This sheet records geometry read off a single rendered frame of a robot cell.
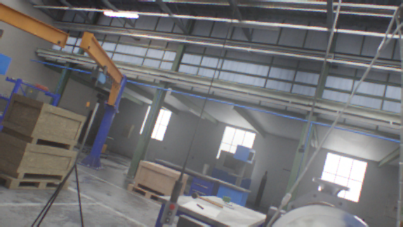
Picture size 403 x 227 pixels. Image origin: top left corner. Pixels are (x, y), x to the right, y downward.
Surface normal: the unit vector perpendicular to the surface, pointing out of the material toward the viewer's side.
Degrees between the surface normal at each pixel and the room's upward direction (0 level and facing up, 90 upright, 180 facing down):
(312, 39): 90
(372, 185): 90
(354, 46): 90
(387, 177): 90
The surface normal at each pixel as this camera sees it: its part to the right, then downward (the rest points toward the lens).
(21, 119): -0.27, -0.22
